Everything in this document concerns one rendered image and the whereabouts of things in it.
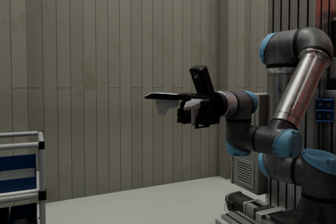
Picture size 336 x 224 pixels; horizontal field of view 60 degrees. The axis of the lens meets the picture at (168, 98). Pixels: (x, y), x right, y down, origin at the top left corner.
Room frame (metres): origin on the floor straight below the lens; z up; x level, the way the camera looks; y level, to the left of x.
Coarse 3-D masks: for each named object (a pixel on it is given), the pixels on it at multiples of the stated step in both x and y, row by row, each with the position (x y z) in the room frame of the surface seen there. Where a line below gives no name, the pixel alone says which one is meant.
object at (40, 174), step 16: (0, 144) 1.32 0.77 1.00; (16, 144) 1.34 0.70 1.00; (32, 144) 1.37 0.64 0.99; (0, 160) 1.61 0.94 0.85; (16, 160) 1.65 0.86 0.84; (32, 160) 1.68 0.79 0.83; (0, 176) 1.51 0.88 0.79; (16, 176) 1.51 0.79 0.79; (32, 176) 1.51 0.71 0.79; (0, 192) 1.35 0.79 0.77; (16, 192) 1.36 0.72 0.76; (0, 208) 1.61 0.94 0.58; (16, 208) 1.64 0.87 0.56; (32, 208) 1.68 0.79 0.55
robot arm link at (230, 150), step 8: (232, 120) 0.85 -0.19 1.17; (240, 120) 0.84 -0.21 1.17; (248, 120) 0.85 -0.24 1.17; (232, 128) 0.85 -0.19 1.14; (240, 128) 0.84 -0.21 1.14; (248, 128) 0.82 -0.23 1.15; (232, 136) 0.85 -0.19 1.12; (240, 136) 0.83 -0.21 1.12; (248, 136) 0.81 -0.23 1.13; (232, 144) 0.85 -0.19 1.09; (240, 144) 0.83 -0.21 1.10; (248, 144) 0.81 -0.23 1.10; (232, 152) 0.85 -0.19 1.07; (240, 152) 0.84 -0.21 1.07; (248, 152) 0.85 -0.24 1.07
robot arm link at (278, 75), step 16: (288, 32) 1.00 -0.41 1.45; (272, 48) 1.02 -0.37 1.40; (288, 48) 0.98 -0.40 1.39; (272, 64) 1.02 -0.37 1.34; (288, 64) 0.99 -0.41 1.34; (272, 80) 1.04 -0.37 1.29; (288, 80) 1.01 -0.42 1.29; (272, 96) 1.04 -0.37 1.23; (272, 112) 1.04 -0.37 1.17; (272, 160) 1.02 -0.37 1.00; (288, 160) 0.98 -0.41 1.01; (272, 176) 1.03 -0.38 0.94; (288, 176) 0.97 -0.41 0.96
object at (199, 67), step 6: (198, 66) 0.75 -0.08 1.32; (204, 66) 0.74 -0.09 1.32; (192, 72) 0.75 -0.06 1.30; (198, 72) 0.74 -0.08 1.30; (204, 72) 0.74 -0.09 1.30; (192, 78) 0.77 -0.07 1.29; (198, 78) 0.75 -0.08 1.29; (204, 78) 0.74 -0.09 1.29; (198, 84) 0.77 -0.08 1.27; (204, 84) 0.75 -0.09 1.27; (210, 84) 0.76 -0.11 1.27; (198, 90) 0.78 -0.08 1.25; (204, 90) 0.76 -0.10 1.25; (210, 90) 0.76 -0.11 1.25; (210, 96) 0.77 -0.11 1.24; (210, 102) 0.77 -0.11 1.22
